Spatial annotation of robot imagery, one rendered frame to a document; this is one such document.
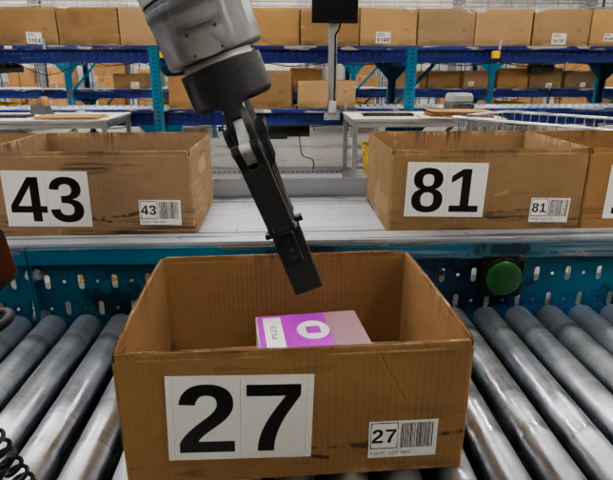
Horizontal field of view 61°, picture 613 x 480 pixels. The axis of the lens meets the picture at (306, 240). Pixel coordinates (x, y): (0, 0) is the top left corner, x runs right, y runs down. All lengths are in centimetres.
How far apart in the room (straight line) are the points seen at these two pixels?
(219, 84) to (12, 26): 566
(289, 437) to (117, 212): 61
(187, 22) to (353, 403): 42
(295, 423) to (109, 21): 535
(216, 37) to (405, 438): 47
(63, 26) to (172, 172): 493
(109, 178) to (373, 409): 68
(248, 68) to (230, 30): 3
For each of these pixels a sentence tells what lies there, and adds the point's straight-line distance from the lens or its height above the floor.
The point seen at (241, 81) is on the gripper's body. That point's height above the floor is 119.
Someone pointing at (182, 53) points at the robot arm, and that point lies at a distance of 47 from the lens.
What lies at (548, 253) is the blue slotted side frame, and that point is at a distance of 112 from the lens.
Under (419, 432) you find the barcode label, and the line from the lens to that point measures 65.
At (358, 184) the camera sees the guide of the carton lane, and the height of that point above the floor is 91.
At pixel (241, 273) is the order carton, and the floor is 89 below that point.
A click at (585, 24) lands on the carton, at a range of 631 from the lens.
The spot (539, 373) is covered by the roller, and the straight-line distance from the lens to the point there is 91.
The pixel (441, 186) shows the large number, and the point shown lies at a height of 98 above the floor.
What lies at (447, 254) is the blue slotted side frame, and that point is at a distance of 104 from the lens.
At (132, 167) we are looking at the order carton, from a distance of 104.
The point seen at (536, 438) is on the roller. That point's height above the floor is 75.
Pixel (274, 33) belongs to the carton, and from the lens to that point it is 553.
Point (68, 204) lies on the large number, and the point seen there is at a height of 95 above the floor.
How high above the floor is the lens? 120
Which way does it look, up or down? 19 degrees down
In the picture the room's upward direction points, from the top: straight up
